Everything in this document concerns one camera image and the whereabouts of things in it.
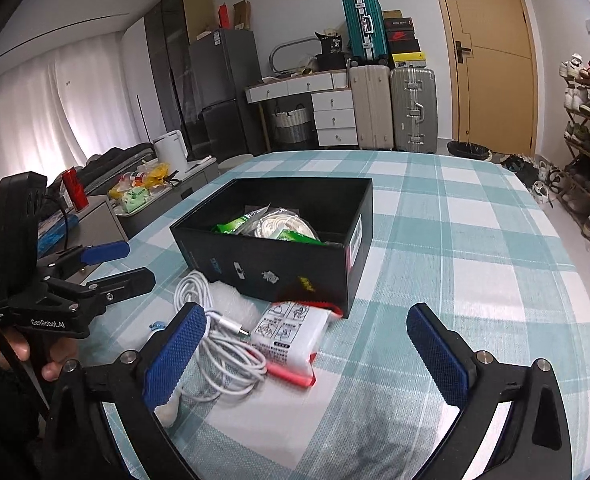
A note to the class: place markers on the teal suitcase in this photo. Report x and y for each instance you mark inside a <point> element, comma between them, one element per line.
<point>365,30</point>

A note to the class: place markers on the green packet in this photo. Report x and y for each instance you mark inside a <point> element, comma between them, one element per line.
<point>135,201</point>

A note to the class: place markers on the yellow plastic bag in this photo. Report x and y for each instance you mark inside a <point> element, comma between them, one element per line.
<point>156,174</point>

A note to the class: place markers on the black trash bin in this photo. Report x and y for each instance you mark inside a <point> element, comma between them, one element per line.
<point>470,150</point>

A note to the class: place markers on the black paper bag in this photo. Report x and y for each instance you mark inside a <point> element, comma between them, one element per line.
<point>331,60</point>

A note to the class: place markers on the brown cardboard box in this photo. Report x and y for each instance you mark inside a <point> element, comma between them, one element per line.
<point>242,15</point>

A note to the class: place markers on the wicker basket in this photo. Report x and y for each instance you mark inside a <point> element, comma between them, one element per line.
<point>291,127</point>

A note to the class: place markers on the tan shoe box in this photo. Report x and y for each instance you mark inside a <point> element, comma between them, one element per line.
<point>391,14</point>

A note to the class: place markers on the white desk with drawers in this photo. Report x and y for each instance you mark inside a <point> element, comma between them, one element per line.
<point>332,110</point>

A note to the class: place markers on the cream shoelaces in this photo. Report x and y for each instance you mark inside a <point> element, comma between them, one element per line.
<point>280,222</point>

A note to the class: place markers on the black yellow shoe box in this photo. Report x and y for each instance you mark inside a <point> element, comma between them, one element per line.
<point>409,60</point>

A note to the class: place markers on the person's left forearm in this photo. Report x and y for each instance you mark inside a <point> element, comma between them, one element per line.
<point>2,420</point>

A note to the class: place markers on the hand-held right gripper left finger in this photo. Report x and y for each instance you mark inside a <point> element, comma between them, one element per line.
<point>177,355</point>

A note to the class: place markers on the dark cloth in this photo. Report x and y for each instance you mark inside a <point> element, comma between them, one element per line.
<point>120,157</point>

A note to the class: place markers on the black cardboard box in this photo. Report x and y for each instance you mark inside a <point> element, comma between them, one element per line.
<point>275,270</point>

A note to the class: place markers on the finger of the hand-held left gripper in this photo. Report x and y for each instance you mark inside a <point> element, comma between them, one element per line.
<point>125,282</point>
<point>105,251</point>

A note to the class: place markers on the white packet with red edge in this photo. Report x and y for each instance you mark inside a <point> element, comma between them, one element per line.
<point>285,340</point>

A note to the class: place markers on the person's left hand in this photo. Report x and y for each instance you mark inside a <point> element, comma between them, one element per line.
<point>22,349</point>

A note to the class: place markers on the white appliance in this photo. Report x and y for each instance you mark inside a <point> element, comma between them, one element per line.
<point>171,152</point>

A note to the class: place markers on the blue packet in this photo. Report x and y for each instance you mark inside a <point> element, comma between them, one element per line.
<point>55,230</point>

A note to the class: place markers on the white power adapter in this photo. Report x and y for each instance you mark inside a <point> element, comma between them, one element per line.
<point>167,410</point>

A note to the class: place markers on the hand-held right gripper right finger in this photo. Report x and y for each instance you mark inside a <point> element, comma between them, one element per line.
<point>435,355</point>

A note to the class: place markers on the teal checked tablecloth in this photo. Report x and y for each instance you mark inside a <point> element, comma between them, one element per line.
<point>450,240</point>

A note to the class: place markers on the beige suitcase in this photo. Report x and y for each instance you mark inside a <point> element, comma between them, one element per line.
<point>372,110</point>

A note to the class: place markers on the white curved metal frame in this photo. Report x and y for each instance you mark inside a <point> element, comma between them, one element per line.
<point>287,45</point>

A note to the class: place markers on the small green sachet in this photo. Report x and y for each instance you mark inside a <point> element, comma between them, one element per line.
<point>232,227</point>

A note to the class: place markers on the loose pile of shoes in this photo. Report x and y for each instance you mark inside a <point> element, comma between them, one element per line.
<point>527,172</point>

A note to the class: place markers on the black red shoe box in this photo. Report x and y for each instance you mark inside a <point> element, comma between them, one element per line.
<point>401,35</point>

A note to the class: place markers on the wooden door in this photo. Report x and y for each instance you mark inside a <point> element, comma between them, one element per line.
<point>495,75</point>

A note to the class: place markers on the red bottle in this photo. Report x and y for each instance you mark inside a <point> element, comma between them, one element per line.
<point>76,190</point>

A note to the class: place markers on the grey side table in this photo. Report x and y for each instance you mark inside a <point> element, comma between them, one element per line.
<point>100,215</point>

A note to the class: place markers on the dark tall cabinet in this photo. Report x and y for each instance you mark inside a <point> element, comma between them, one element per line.
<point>170,60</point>

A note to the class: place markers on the grey refrigerator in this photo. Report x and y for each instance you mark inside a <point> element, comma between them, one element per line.
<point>225,85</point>

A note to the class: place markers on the silver suitcase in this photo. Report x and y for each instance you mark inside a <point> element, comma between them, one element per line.
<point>414,110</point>

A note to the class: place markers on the white curtain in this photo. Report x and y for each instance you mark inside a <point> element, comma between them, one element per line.
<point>50,125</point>

